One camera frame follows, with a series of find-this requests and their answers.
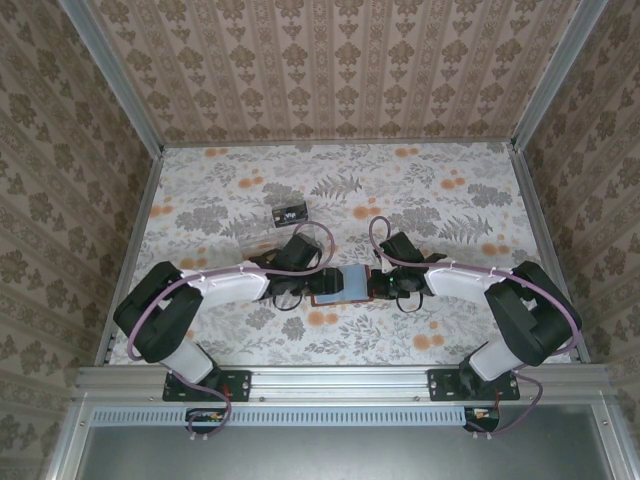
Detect brown card holder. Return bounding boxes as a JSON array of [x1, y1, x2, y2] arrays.
[[304, 264, 374, 309]]

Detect black VIP credit card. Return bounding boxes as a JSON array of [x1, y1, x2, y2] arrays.
[[272, 202, 311, 229]]

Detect clear acrylic tray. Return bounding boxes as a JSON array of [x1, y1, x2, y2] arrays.
[[236, 202, 315, 261]]

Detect black controller board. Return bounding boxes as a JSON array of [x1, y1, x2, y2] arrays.
[[185, 407, 226, 434], [463, 405, 501, 432]]

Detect grey metal panel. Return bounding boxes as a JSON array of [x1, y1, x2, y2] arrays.
[[74, 424, 614, 480]]

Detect black right gripper loop cable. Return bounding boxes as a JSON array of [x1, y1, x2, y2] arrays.
[[394, 292, 426, 314]]

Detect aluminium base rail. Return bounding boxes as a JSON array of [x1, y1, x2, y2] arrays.
[[74, 364, 609, 401]]

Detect slotted grey cable duct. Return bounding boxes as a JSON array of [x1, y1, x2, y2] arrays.
[[92, 405, 469, 426]]

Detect aluminium table end rail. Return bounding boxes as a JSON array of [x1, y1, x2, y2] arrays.
[[162, 139, 514, 149]]

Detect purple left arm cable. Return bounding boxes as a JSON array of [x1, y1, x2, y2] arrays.
[[128, 221, 335, 444]]

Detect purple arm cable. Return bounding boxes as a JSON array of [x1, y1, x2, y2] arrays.
[[367, 214, 585, 441], [128, 221, 335, 444]]

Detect aluminium table side rail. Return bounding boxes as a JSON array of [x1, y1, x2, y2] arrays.
[[509, 147, 591, 366], [93, 147, 166, 369]]

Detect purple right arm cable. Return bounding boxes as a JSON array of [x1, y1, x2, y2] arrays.
[[367, 214, 585, 441]]

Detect aluminium frame post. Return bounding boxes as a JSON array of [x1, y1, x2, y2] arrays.
[[509, 0, 615, 151], [56, 0, 166, 155]]

